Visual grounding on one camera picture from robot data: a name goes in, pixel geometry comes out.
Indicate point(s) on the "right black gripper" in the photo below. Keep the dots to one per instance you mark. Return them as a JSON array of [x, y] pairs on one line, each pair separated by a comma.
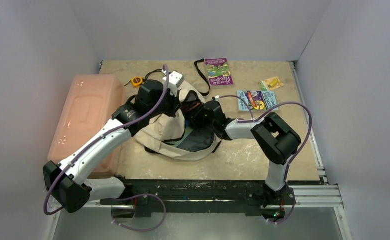
[[198, 117]]

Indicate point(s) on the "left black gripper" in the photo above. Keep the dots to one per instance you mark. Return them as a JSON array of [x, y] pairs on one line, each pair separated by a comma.
[[175, 104]]

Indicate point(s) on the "beige canvas backpack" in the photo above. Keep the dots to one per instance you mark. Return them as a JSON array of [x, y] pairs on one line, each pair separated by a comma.
[[175, 138]]

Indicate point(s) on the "purple Treehouse book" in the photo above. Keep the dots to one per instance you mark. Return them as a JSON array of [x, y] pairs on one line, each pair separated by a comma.
[[218, 73]]

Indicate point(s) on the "light blue Treehouse book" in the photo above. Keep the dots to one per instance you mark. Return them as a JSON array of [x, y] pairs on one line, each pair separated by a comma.
[[256, 100]]

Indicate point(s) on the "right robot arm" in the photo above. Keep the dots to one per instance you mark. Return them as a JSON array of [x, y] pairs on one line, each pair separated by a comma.
[[278, 141]]

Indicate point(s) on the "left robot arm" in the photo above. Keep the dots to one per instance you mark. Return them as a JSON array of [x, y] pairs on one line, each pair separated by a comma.
[[67, 181]]

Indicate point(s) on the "yellow tape measure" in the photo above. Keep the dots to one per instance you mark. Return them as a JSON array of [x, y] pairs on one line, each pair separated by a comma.
[[137, 81]]

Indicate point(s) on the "banana picture card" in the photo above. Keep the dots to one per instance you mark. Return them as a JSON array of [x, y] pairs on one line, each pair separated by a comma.
[[270, 84]]

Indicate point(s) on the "pink plastic storage box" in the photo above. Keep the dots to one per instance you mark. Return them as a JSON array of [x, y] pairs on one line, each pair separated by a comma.
[[91, 101]]

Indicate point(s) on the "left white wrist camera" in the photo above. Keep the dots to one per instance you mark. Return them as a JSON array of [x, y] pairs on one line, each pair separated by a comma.
[[175, 80]]

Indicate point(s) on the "black table front rail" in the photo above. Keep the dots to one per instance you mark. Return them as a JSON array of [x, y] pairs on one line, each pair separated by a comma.
[[141, 198]]

